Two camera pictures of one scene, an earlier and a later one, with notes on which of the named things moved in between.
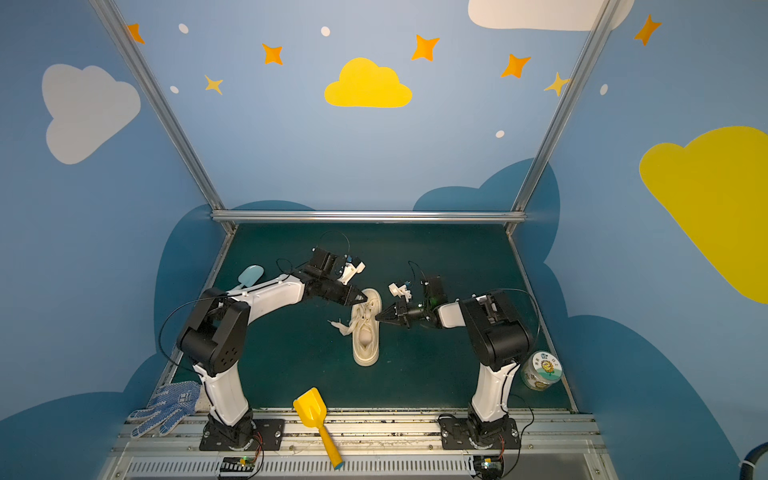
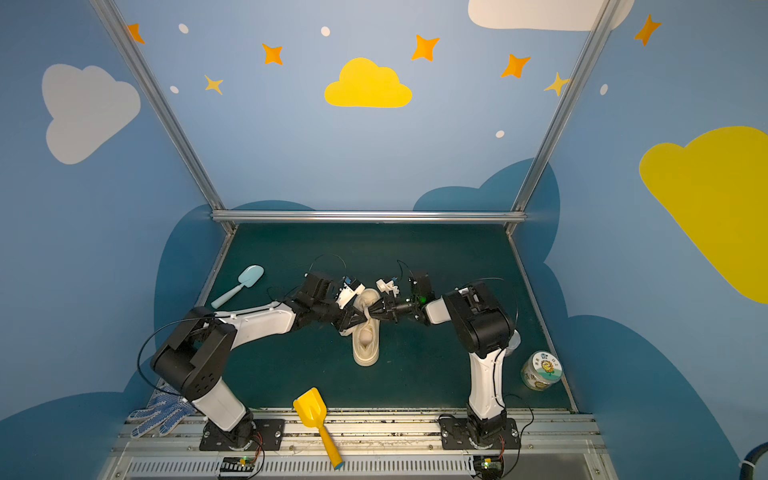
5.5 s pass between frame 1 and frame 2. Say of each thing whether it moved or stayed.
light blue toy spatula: stayed
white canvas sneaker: stayed
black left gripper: moved
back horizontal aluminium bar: stayed
